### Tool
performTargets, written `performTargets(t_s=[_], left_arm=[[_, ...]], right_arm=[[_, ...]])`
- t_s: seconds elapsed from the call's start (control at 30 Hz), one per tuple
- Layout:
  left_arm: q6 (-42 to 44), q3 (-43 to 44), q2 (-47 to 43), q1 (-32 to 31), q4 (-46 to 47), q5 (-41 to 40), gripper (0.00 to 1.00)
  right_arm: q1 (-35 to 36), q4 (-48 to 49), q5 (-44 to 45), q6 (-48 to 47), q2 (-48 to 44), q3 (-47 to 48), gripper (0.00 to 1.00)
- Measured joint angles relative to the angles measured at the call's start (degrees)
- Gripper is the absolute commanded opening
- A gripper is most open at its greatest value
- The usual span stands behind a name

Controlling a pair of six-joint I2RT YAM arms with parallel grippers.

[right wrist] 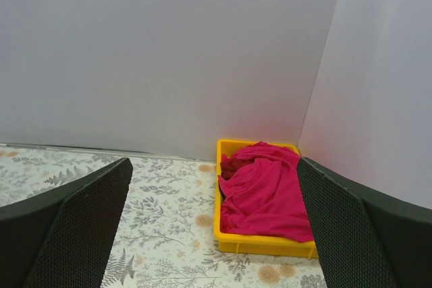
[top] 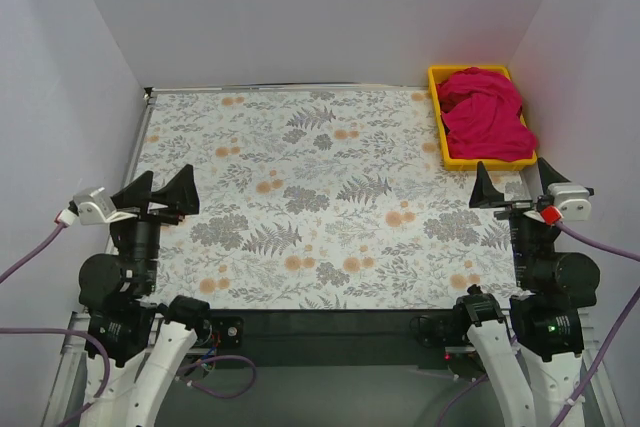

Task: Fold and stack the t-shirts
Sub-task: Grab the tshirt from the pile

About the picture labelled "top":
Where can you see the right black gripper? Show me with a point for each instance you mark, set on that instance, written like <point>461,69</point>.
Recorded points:
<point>520,210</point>

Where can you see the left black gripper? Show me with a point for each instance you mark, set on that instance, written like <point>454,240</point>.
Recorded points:
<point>154,213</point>

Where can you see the magenta pink t-shirt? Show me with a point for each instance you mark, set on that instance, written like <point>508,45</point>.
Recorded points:
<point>482,113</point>

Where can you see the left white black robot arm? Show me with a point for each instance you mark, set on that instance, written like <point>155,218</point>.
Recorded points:
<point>135,348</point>

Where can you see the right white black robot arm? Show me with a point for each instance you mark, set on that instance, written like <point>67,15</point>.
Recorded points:
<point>532,355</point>

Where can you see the yellow plastic bin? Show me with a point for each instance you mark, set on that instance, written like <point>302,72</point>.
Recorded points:
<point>440,73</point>

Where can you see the floral patterned table mat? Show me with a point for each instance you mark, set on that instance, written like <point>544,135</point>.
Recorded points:
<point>319,200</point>

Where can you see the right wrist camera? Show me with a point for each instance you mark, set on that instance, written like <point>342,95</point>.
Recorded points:
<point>569,202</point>

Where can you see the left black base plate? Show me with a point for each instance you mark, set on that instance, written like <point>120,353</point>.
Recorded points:
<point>221,332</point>

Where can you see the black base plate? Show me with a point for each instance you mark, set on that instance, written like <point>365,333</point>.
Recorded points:
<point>440,329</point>
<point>221,332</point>

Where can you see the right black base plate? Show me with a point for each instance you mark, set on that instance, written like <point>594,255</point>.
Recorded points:
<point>440,329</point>

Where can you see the aluminium frame rail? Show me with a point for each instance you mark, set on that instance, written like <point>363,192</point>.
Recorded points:
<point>333,337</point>

